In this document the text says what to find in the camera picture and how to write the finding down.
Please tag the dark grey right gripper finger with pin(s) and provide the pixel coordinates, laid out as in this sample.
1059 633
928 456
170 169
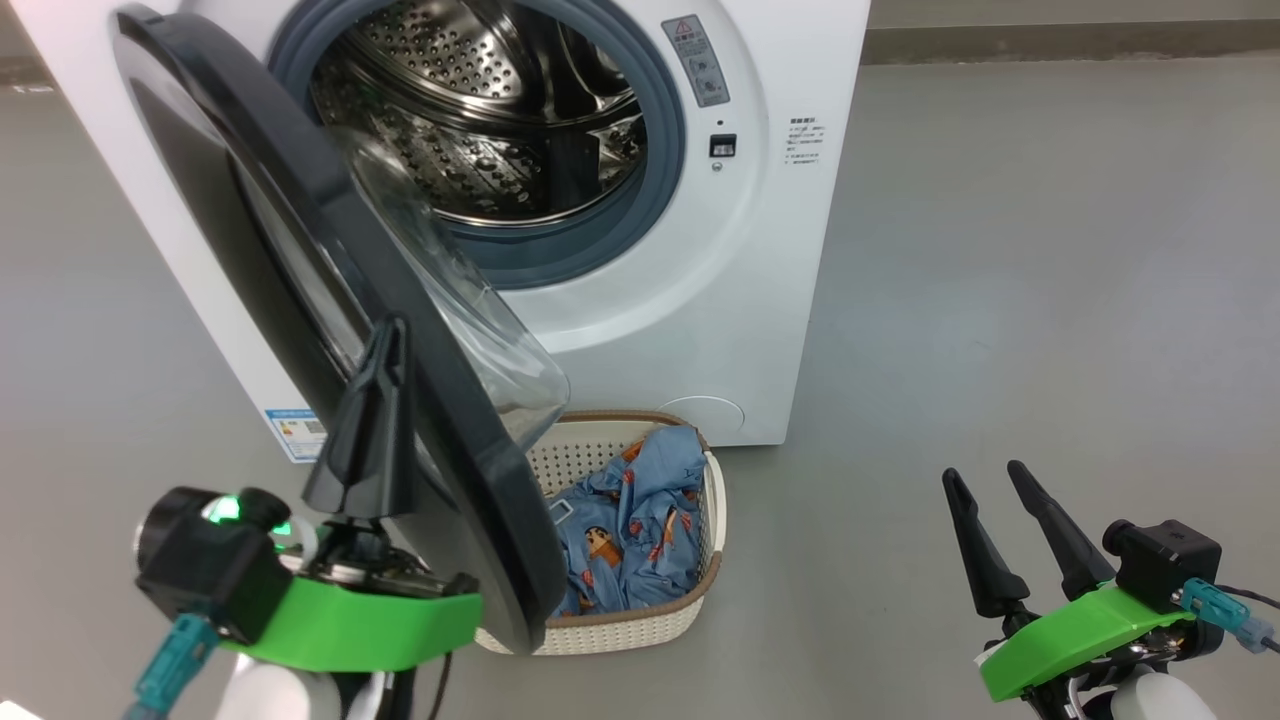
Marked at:
985 570
1070 555

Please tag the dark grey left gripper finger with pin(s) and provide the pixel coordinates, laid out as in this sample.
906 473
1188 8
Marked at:
370 460

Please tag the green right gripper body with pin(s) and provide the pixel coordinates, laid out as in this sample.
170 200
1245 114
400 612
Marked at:
1070 640

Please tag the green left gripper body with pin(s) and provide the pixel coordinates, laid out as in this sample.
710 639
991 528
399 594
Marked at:
350 625

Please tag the black round washer door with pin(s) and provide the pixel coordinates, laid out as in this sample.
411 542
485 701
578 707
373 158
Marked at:
300 220

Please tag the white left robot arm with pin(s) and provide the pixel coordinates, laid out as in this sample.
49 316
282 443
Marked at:
270 695

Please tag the white round filter access cover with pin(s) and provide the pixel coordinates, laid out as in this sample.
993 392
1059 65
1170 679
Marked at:
705 415

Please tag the stainless steel washing machine drum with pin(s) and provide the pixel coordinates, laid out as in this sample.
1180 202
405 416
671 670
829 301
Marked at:
470 110

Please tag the white front-load washing machine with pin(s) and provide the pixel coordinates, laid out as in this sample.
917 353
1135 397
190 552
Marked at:
720 280

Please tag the grey rubber door gasket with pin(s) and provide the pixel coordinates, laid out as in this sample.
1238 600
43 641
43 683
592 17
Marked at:
660 170

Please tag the blue energy label sticker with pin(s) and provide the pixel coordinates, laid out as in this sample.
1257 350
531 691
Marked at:
295 435

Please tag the cream perforated laundry basket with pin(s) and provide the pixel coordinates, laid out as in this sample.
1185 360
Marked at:
620 630

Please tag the small printed text label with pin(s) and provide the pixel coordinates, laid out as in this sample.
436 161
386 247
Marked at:
806 140

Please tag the grey warning sticker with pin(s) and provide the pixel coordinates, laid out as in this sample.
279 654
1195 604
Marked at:
697 60

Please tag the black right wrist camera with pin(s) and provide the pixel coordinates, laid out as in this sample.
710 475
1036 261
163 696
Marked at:
1165 560

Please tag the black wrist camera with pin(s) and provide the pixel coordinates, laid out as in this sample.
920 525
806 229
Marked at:
1165 560
200 570

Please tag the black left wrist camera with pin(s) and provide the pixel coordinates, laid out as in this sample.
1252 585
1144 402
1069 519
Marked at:
200 570

